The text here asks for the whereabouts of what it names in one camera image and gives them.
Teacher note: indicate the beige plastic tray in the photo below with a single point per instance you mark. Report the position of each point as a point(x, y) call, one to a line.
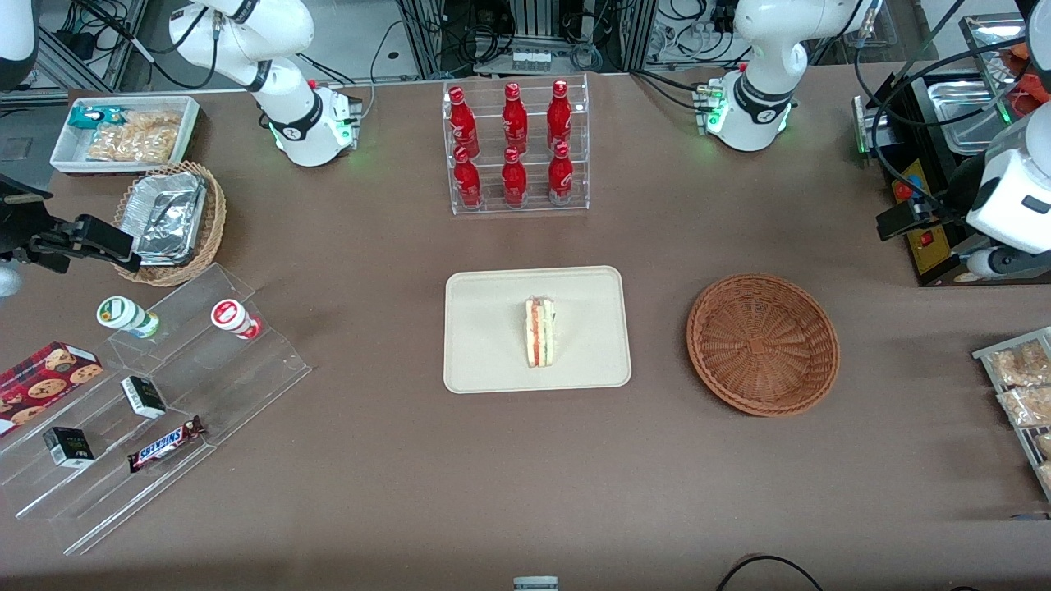
point(493, 336)

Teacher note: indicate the white rectangular bin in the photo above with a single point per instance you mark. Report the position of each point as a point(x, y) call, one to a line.
point(66, 156)

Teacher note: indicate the clear bag of pastry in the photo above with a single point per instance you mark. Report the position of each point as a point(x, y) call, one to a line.
point(1022, 363)
point(1044, 446)
point(1028, 406)

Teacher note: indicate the green lidded yogurt cup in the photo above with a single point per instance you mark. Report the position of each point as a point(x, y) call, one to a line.
point(123, 315)

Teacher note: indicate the red lidded yogurt cup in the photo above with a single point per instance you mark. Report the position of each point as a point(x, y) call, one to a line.
point(231, 317)

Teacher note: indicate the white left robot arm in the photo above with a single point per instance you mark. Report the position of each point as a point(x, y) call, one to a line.
point(764, 49)

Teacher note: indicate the grey terminal block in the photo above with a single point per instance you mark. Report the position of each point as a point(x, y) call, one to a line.
point(530, 60)

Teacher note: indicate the clear bag of chips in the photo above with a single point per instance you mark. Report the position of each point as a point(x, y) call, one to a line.
point(139, 138)

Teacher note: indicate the aluminium frame rack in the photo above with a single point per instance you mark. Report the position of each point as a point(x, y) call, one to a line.
point(534, 25)

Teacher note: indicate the black hot food display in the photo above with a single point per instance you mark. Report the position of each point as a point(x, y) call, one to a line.
point(932, 258)

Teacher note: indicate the red sausage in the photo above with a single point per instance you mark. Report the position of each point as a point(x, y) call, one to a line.
point(1026, 56)
point(1022, 98)

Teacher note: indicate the clear acrylic bottle rack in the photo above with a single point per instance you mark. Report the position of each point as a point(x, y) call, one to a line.
point(534, 197)

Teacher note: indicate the brown wicker basket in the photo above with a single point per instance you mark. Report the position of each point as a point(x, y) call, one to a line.
point(764, 345)

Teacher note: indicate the steel food pan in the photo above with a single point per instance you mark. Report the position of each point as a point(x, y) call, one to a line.
point(969, 115)

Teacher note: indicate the red tartan cookie box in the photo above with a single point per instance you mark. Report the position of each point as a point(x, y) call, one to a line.
point(45, 377)

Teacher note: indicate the triangular sandwich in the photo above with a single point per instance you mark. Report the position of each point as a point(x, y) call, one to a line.
point(539, 332)

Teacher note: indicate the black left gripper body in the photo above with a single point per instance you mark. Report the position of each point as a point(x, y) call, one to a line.
point(959, 182)

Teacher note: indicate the light tan wicker basket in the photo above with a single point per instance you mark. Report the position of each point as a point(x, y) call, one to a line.
point(215, 222)

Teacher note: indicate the silver foil packets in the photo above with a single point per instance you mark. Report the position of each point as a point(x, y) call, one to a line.
point(168, 217)

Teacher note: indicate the small grey device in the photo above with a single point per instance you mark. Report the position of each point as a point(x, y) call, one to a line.
point(535, 584)

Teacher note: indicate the clear acrylic stepped shelf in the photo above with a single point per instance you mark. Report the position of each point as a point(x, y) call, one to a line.
point(98, 501)
point(246, 386)

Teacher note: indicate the Snickers chocolate bar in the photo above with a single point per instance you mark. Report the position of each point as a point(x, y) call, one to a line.
point(164, 445)

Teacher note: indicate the small black carton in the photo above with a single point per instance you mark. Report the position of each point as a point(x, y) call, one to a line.
point(69, 447)
point(144, 397)

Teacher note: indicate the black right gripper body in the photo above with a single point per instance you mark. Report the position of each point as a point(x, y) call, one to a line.
point(18, 223)

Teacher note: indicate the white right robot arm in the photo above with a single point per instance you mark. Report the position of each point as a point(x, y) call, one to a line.
point(296, 123)

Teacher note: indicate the red cola bottle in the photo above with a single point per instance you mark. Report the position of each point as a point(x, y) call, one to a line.
point(514, 180)
point(561, 179)
point(559, 116)
point(468, 182)
point(515, 119)
point(462, 123)

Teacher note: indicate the teal snack packet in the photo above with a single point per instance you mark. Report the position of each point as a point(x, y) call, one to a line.
point(92, 116)

